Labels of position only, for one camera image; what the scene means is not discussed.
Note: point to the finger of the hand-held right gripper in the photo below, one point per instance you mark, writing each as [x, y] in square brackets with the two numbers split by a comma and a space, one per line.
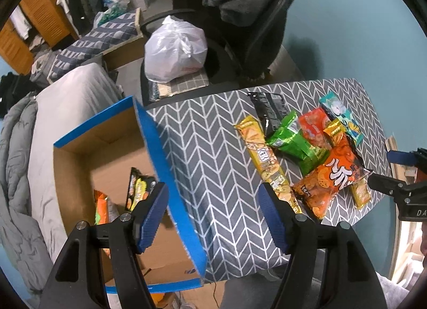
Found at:
[387, 183]
[400, 157]

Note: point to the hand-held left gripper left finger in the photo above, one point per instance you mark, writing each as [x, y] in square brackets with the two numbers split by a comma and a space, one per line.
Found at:
[151, 219]

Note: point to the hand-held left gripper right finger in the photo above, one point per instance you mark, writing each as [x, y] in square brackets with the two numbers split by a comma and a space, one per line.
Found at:
[273, 219]

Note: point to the plain yellow snack packet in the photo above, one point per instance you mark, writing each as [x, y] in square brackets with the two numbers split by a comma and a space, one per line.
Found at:
[362, 195]

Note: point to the large orange chip bag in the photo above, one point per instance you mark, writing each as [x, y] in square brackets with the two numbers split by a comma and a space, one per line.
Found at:
[330, 175]

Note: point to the long yellow snack packet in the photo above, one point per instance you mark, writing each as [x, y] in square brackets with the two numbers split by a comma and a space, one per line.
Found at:
[263, 158]

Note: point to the light blue snack packet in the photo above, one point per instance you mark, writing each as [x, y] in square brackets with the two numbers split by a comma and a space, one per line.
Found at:
[335, 105]

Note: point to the cardboard box with blue edges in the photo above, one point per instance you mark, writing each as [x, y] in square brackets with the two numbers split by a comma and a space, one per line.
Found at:
[110, 142]

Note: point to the red snack packet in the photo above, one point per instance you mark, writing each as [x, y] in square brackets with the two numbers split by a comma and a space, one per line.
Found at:
[312, 125]

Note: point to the black yellow snack packet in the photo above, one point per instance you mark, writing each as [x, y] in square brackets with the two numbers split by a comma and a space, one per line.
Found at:
[138, 188]

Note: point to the orange green snack packet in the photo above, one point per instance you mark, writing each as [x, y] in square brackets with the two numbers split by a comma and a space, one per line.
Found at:
[101, 212]

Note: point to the orange plastic wrapper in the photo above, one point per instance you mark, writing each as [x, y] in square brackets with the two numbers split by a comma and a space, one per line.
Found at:
[157, 299]

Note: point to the person's grey trouser leg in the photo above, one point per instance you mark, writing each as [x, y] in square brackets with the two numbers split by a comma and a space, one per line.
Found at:
[390, 292]

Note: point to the clear plastic bottle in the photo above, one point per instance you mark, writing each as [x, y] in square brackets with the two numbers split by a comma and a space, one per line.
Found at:
[180, 300]

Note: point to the grey herringbone tablecloth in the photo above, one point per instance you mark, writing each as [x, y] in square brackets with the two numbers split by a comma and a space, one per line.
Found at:
[206, 148]

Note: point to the flat cardboard sheet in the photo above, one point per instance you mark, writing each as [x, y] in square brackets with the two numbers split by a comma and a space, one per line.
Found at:
[200, 299]

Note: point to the grid patterned seat cushion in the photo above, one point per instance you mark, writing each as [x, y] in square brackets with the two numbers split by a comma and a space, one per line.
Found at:
[186, 85]

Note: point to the bed with grey sheet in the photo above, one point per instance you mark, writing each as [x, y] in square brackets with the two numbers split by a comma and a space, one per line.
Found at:
[63, 112]

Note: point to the grey quilted duvet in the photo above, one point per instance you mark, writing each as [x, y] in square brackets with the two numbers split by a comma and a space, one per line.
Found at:
[16, 162]

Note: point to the black office chair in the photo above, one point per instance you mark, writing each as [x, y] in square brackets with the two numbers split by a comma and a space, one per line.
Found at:
[220, 65]

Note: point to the white plastic bag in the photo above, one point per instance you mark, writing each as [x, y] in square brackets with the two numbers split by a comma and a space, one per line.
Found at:
[173, 48]

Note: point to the blue patterned mattress bench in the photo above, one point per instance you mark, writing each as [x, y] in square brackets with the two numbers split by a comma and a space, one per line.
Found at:
[100, 38]

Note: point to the grey clothes pile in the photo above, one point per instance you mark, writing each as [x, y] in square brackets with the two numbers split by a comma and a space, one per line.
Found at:
[41, 65]

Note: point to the black clothes pile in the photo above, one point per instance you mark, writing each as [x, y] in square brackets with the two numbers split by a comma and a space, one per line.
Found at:
[13, 88]

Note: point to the green patterned plastic bag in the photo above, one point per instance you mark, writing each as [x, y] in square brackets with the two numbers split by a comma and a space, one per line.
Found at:
[113, 12]

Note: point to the hanging dark clothes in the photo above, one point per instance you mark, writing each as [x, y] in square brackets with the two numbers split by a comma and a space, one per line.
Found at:
[81, 2]

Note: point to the wooden louvred wardrobe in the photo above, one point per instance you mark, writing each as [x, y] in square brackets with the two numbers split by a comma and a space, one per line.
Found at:
[43, 12]

